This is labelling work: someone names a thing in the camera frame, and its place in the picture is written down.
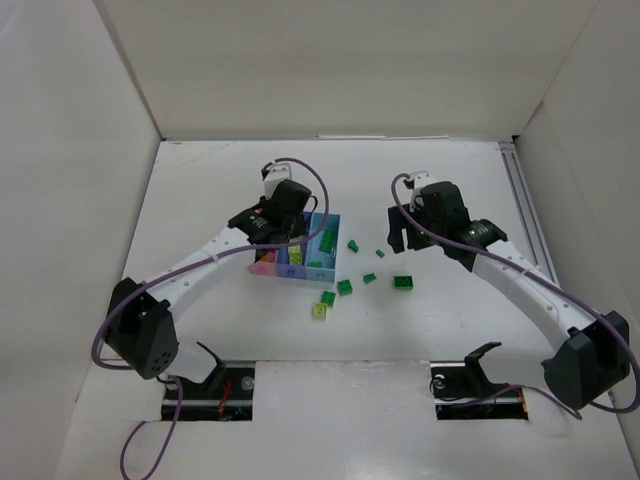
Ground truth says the yellow rectangular lego brick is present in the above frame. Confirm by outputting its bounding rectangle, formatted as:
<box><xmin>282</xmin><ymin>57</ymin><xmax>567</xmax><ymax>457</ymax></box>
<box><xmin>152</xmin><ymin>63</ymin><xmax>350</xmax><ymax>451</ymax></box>
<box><xmin>259</xmin><ymin>251</ymin><xmax>277</xmax><ymax>263</ymax></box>

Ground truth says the green wedge lego piece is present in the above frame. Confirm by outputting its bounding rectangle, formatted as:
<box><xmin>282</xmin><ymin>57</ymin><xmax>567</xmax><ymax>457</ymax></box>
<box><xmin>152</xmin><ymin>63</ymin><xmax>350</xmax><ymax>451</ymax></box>
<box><xmin>347</xmin><ymin>240</ymin><xmax>360</xmax><ymax>253</ymax></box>

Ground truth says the green lego plate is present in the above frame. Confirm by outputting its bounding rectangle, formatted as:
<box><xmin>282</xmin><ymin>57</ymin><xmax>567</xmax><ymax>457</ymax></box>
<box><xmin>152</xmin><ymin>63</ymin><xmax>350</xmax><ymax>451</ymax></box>
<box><xmin>318</xmin><ymin>230</ymin><xmax>337</xmax><ymax>254</ymax></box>

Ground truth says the small green arch lego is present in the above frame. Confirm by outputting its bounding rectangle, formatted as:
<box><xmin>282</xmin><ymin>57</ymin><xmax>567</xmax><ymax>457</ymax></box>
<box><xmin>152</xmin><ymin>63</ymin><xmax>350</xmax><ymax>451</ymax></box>
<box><xmin>363</xmin><ymin>273</ymin><xmax>377</xmax><ymax>284</ymax></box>

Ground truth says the green two-by-two lego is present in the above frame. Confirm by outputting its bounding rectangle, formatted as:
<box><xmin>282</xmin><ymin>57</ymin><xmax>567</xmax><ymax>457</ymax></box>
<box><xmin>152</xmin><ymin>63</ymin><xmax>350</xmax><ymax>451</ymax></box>
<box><xmin>336</xmin><ymin>280</ymin><xmax>353</xmax><ymax>296</ymax></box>

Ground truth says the small green lego brick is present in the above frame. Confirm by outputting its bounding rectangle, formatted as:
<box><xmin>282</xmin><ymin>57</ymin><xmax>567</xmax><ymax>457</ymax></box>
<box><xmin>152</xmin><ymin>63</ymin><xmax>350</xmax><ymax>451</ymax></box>
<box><xmin>320</xmin><ymin>291</ymin><xmax>336</xmax><ymax>308</ymax></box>

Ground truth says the lime green lego brick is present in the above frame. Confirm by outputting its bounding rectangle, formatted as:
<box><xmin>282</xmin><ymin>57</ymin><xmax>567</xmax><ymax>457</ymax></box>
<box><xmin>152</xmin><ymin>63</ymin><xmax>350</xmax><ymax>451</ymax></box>
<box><xmin>312</xmin><ymin>302</ymin><xmax>331</xmax><ymax>319</ymax></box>

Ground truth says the pale green lego piece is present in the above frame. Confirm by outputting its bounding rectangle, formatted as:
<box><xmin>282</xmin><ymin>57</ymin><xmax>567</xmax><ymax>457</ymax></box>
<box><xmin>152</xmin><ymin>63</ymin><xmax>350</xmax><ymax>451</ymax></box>
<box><xmin>287</xmin><ymin>245</ymin><xmax>304</xmax><ymax>265</ymax></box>

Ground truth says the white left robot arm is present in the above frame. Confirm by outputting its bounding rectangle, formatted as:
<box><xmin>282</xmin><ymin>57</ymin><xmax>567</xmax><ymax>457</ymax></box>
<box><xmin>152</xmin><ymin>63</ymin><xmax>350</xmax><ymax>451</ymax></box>
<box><xmin>103</xmin><ymin>179</ymin><xmax>311</xmax><ymax>384</ymax></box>

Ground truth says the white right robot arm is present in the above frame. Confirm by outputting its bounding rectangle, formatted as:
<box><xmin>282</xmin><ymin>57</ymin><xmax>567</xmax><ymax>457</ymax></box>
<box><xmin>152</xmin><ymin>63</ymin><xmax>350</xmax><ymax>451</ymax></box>
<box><xmin>388</xmin><ymin>171</ymin><xmax>639</xmax><ymax>411</ymax></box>

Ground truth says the pink plastic bin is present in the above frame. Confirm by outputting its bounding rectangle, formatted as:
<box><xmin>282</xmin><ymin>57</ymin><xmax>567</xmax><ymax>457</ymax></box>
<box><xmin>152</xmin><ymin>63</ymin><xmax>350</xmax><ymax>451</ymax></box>
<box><xmin>248</xmin><ymin>253</ymin><xmax>278</xmax><ymax>276</ymax></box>

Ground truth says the light blue plastic bin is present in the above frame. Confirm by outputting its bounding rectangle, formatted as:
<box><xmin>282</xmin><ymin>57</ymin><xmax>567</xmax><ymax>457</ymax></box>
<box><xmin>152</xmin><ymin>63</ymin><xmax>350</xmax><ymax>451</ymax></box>
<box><xmin>304</xmin><ymin>214</ymin><xmax>341</xmax><ymax>283</ymax></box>

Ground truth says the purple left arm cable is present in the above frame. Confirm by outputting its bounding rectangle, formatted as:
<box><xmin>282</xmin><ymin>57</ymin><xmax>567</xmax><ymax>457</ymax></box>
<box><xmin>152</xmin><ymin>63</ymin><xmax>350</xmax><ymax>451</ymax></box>
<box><xmin>90</xmin><ymin>157</ymin><xmax>331</xmax><ymax>480</ymax></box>

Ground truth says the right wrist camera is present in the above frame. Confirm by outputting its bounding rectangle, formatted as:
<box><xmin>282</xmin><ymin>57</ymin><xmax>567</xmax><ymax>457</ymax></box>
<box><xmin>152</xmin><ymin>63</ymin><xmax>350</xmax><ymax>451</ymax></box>
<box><xmin>403</xmin><ymin>170</ymin><xmax>437</xmax><ymax>190</ymax></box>

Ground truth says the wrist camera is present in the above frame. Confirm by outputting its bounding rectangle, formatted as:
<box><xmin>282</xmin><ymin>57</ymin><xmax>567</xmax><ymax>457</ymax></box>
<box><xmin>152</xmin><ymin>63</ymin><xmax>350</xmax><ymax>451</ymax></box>
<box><xmin>403</xmin><ymin>170</ymin><xmax>437</xmax><ymax>190</ymax></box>
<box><xmin>261</xmin><ymin>162</ymin><xmax>292</xmax><ymax>198</ymax></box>

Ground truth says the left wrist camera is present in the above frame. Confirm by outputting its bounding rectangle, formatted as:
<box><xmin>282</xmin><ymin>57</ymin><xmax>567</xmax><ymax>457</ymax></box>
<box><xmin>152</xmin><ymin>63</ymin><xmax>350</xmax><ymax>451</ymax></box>
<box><xmin>261</xmin><ymin>162</ymin><xmax>292</xmax><ymax>198</ymax></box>

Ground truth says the aluminium rail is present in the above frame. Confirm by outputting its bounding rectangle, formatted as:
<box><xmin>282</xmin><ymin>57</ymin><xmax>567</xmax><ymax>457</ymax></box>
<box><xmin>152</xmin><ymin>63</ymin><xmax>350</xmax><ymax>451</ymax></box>
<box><xmin>498</xmin><ymin>141</ymin><xmax>557</xmax><ymax>281</ymax></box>

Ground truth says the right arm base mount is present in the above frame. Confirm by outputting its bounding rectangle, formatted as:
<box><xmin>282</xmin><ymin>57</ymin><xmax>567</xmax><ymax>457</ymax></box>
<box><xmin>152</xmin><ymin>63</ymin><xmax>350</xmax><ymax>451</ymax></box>
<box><xmin>429</xmin><ymin>342</ymin><xmax>529</xmax><ymax>421</ymax></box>

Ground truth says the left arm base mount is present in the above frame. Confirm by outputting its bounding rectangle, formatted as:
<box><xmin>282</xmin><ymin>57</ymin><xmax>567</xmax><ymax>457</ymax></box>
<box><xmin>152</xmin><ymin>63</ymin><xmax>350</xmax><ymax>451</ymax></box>
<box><xmin>160</xmin><ymin>342</ymin><xmax>256</xmax><ymax>422</ymax></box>

